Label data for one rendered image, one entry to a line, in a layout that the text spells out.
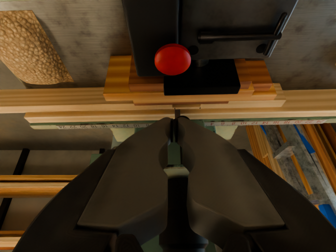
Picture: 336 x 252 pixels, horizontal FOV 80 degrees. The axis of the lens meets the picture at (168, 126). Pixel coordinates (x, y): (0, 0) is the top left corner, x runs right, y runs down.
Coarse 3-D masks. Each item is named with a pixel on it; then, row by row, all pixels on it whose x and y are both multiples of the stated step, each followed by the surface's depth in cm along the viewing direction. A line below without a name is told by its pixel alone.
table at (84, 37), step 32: (0, 0) 24; (32, 0) 24; (64, 0) 24; (96, 0) 24; (320, 0) 24; (64, 32) 28; (96, 32) 28; (288, 32) 28; (320, 32) 28; (64, 64) 32; (96, 64) 32; (288, 64) 33; (320, 64) 33
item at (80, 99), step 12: (276, 84) 36; (0, 96) 36; (12, 96) 36; (24, 96) 36; (36, 96) 36; (48, 96) 36; (60, 96) 36; (72, 96) 36; (84, 96) 36; (96, 96) 36; (276, 96) 35; (0, 108) 35; (12, 108) 35; (24, 108) 35; (36, 108) 36; (48, 108) 36; (60, 108) 36; (72, 108) 36; (84, 108) 36; (96, 108) 36; (108, 108) 36; (120, 108) 36; (132, 108) 36; (144, 108) 36; (156, 108) 36; (168, 108) 36; (180, 108) 36; (192, 108) 36
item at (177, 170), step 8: (192, 120) 28; (200, 120) 28; (176, 144) 26; (168, 152) 26; (176, 152) 25; (168, 160) 25; (176, 160) 25; (168, 168) 25; (176, 168) 25; (184, 168) 25; (168, 176) 28; (176, 176) 28; (184, 176) 28
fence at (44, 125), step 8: (136, 120) 38; (144, 120) 38; (152, 120) 38; (208, 120) 37; (216, 120) 37; (224, 120) 37; (232, 120) 37; (240, 120) 37; (248, 120) 37; (256, 120) 37; (264, 120) 37; (328, 120) 37; (40, 128) 38; (48, 128) 39; (56, 128) 39
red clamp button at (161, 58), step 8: (160, 48) 16; (168, 48) 16; (176, 48) 15; (184, 48) 16; (160, 56) 16; (168, 56) 16; (176, 56) 16; (184, 56) 16; (160, 64) 17; (168, 64) 16; (176, 64) 17; (184, 64) 17; (168, 72) 17; (176, 72) 17
